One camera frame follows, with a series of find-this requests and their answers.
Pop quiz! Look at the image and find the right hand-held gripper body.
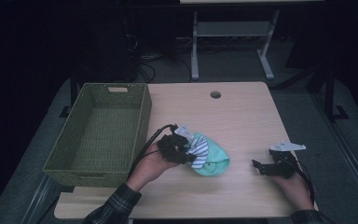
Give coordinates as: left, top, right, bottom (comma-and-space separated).
268, 140, 307, 180

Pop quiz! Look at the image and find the person's right hand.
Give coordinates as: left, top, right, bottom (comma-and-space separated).
274, 172, 315, 212

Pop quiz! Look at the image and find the white metal table frame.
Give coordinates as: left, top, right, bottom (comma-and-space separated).
190, 8, 281, 82

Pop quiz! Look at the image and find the left hand-held gripper black cable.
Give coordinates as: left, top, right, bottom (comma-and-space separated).
127, 123, 178, 180

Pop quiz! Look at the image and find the mint green garment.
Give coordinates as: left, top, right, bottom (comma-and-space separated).
192, 132, 231, 177

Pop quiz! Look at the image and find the tangle of floor cables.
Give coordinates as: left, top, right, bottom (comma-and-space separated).
122, 15, 194, 83

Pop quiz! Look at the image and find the right hand-held gripper black cable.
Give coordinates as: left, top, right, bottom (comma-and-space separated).
288, 155, 316, 204

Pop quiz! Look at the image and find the metal floor rail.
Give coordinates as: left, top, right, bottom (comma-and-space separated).
310, 92, 358, 206
21, 174, 60, 224

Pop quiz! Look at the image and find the person's left hand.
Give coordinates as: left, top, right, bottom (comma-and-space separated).
126, 143, 181, 192

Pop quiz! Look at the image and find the black metal stand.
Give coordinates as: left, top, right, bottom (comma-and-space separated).
59, 69, 79, 119
306, 62, 351, 122

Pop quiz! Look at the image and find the hand-held gripper black cable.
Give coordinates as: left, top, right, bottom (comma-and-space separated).
127, 123, 178, 180
288, 155, 316, 204

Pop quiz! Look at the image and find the green woven basket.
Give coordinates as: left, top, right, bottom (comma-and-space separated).
42, 82, 153, 189

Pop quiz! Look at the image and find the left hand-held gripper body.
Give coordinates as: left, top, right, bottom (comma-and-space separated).
157, 124, 195, 163

